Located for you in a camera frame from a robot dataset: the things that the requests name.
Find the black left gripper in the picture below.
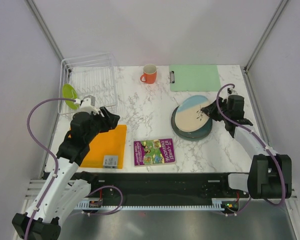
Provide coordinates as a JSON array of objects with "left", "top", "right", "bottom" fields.
[{"left": 85, "top": 106, "right": 120, "bottom": 143}]

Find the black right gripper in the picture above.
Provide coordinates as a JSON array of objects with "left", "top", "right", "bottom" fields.
[{"left": 201, "top": 96, "right": 230, "bottom": 122}]

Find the green rimmed grey plate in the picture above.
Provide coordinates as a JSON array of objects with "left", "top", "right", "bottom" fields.
[{"left": 174, "top": 95, "right": 211, "bottom": 133}]

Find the large teal plate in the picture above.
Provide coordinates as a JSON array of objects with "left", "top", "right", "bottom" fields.
[{"left": 171, "top": 107, "right": 213, "bottom": 142}]

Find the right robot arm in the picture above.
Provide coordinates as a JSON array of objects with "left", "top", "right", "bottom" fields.
[{"left": 201, "top": 95, "right": 292, "bottom": 200}]

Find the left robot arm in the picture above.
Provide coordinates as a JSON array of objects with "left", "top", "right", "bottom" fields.
[{"left": 12, "top": 106, "right": 120, "bottom": 240}]

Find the orange cutting board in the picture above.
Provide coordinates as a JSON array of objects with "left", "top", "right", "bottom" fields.
[{"left": 80, "top": 124, "right": 127, "bottom": 169}]

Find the small grey box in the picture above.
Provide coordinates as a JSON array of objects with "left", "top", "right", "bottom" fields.
[{"left": 102, "top": 155, "right": 119, "bottom": 169}]

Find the green clipboard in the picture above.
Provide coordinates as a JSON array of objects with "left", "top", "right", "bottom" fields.
[{"left": 169, "top": 64, "right": 221, "bottom": 92}]

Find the purple treehouse book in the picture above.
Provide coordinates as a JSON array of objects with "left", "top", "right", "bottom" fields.
[{"left": 133, "top": 138, "right": 176, "bottom": 167}]

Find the small green plate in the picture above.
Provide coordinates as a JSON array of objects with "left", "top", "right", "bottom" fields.
[{"left": 62, "top": 83, "right": 79, "bottom": 110}]

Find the orange mug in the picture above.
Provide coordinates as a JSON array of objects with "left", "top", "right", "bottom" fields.
[{"left": 140, "top": 64, "right": 158, "bottom": 84}]

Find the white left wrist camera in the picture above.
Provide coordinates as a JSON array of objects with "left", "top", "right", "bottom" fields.
[{"left": 74, "top": 95, "right": 100, "bottom": 115}]

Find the white wire dish rack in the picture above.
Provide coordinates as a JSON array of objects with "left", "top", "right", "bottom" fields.
[{"left": 59, "top": 52, "right": 118, "bottom": 114}]

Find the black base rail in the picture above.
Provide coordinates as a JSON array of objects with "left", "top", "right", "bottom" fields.
[{"left": 69, "top": 171, "right": 256, "bottom": 208}]

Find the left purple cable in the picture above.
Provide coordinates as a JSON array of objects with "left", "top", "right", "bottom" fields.
[{"left": 24, "top": 97, "right": 123, "bottom": 240}]

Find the white slotted cable duct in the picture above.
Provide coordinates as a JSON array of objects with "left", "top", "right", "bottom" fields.
[{"left": 74, "top": 198, "right": 239, "bottom": 212}]

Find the left aluminium frame post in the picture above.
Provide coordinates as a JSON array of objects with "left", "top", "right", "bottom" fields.
[{"left": 25, "top": 0, "right": 64, "bottom": 61}]

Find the aluminium frame post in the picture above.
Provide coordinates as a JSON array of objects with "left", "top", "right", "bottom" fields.
[
  {"left": 243, "top": 0, "right": 290, "bottom": 75},
  {"left": 25, "top": 0, "right": 64, "bottom": 61}
]

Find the right aluminium frame post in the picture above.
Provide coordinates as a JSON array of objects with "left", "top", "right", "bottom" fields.
[{"left": 243, "top": 0, "right": 290, "bottom": 75}]

